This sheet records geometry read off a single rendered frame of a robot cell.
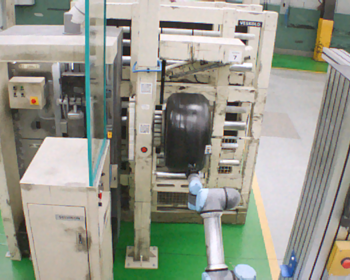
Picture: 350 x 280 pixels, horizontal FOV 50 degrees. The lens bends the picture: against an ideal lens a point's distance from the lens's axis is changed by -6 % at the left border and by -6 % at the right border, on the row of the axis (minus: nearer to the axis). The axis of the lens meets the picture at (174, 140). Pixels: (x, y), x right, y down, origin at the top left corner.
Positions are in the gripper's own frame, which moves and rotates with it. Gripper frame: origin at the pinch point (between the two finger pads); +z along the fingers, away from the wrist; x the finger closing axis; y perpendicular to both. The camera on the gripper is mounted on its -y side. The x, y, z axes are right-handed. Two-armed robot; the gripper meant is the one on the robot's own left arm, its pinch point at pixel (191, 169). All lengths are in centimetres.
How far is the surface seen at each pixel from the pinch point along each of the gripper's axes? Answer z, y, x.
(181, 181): 10.3, -13.3, 5.0
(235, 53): 33, 75, -30
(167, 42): 33, 81, 19
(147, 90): 10, 50, 31
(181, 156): -4.0, 10.6, 7.6
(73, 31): 34, 86, 85
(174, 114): 2.3, 36.9, 13.2
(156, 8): 4, 103, 28
